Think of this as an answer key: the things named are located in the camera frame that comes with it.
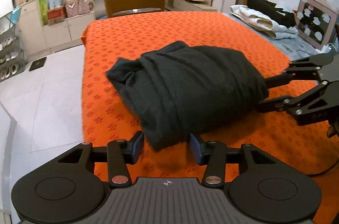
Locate dark grey sweatpants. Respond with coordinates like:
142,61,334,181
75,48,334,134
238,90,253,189
106,41,268,151

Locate black folded clothes stack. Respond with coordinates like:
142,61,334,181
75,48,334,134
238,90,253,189
246,0,296,28

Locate orange floral table mat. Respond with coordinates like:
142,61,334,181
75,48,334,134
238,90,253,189
81,12,338,223

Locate white folded padded jacket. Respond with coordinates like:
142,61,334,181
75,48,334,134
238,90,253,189
230,5,298,40

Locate black floor mat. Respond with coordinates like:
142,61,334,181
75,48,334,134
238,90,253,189
29,56,47,72

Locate cream low cabinet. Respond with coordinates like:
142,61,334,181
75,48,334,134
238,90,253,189
165,0,217,12

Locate white storage cabinet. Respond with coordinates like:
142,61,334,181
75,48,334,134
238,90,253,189
17,0,95,60

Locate metal shoe rack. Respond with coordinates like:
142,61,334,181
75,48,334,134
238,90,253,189
0,7,27,82

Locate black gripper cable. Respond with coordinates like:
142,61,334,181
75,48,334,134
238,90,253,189
304,157,339,178

